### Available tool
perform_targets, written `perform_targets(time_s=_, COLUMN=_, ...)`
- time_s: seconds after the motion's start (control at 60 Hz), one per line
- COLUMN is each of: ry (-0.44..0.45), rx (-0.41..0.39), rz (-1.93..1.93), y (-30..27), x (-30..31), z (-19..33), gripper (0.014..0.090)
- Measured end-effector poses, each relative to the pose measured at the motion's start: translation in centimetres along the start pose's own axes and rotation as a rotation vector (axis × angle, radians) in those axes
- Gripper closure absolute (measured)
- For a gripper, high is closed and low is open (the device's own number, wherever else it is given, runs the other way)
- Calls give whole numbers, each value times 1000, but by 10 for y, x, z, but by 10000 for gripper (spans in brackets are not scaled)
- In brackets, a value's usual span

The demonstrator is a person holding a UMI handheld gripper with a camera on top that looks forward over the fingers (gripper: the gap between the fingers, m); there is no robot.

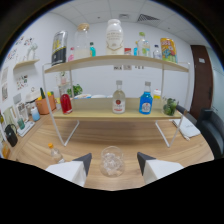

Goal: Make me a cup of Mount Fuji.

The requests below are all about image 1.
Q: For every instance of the gripper right finger white block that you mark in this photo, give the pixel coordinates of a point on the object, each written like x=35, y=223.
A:
x=156, y=168

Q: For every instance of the gripper left finger white block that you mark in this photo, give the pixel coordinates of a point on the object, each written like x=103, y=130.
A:
x=71, y=170

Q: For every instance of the clear bottle orange cap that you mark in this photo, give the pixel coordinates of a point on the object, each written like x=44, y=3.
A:
x=56, y=155

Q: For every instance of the blue liquid bottle silver cap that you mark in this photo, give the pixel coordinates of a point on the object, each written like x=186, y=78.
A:
x=145, y=104

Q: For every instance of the large white milk bottle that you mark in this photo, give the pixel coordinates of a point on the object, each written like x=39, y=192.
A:
x=114, y=38

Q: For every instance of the light blue cup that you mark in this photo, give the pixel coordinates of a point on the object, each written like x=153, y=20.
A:
x=35, y=115

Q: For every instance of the green cup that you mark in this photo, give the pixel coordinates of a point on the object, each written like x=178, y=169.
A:
x=21, y=124

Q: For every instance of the yellow red noodle cup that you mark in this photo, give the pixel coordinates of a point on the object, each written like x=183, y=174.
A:
x=157, y=94

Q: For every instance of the clear glass with ice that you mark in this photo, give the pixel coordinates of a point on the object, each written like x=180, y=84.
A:
x=112, y=163

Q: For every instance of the white fabric pouch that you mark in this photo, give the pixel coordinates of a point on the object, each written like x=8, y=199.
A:
x=187, y=129

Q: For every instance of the white tray scale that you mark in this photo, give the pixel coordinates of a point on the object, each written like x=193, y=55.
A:
x=26, y=129

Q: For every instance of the glass jar of limes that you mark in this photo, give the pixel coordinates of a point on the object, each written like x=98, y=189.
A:
x=170, y=107

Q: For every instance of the red liquid bottle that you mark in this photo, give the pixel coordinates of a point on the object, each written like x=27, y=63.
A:
x=66, y=105

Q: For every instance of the black office chair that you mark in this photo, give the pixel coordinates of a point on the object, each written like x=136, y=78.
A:
x=213, y=133

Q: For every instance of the orange pot with items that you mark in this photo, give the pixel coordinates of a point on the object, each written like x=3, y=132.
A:
x=46, y=106

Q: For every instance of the black kettle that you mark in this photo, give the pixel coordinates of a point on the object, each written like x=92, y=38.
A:
x=11, y=136

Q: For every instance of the blue rimmed plate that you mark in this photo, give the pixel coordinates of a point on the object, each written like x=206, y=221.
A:
x=82, y=96

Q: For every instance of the green potted plant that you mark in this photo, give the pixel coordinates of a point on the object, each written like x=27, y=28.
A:
x=76, y=90

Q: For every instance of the white electric kettle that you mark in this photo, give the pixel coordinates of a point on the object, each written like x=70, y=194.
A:
x=32, y=95

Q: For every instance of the small vase with plant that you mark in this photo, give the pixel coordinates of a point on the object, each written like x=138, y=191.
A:
x=63, y=79

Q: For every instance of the brown door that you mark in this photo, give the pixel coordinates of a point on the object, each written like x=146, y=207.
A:
x=201, y=83

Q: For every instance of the pink liquid bottle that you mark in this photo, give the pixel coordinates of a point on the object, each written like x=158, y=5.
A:
x=71, y=56

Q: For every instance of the small clear water bottle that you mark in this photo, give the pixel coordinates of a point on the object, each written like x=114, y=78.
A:
x=157, y=53

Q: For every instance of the orange yellow snack bag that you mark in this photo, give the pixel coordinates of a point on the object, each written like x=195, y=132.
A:
x=168, y=50

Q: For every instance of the small blue drink bottle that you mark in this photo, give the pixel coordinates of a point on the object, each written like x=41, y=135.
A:
x=135, y=50

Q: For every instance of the black yellow snack bag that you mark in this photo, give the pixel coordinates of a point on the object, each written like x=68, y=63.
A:
x=59, y=50

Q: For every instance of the teal liquid bottle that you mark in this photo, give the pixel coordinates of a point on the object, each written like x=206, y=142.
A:
x=92, y=50

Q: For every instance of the clear soda bottle green cap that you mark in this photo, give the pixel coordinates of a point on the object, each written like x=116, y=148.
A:
x=143, y=46

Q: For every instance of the white frame wooden shelf rack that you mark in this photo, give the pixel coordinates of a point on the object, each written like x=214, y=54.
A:
x=106, y=115

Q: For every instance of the multicolour wall poster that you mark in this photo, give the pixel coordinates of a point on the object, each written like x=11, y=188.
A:
x=139, y=67

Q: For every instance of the red white wall poster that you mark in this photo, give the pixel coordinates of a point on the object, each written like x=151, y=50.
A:
x=127, y=67

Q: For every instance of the blue yellow wall poster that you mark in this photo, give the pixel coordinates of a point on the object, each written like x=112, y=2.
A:
x=117, y=67

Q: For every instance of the white wall shelf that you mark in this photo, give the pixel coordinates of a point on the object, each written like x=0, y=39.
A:
x=26, y=63

